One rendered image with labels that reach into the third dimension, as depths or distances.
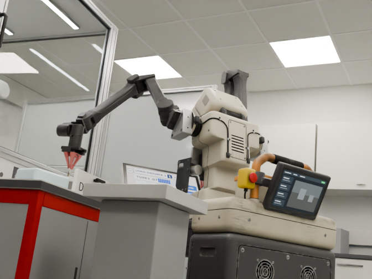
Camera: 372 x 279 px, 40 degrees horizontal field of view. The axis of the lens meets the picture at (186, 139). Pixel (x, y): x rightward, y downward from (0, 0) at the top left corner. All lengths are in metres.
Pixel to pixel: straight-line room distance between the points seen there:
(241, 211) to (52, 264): 0.64
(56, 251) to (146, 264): 0.38
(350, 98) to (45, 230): 4.69
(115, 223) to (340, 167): 4.02
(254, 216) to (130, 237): 0.51
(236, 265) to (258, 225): 0.17
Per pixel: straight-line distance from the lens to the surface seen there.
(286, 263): 1.89
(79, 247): 1.80
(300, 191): 1.89
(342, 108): 5.88
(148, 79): 2.61
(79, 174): 2.23
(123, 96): 2.55
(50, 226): 1.65
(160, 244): 1.45
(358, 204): 5.58
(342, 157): 5.34
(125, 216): 1.48
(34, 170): 1.64
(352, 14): 4.59
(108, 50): 3.16
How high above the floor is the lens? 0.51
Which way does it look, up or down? 16 degrees up
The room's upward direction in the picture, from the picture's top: 6 degrees clockwise
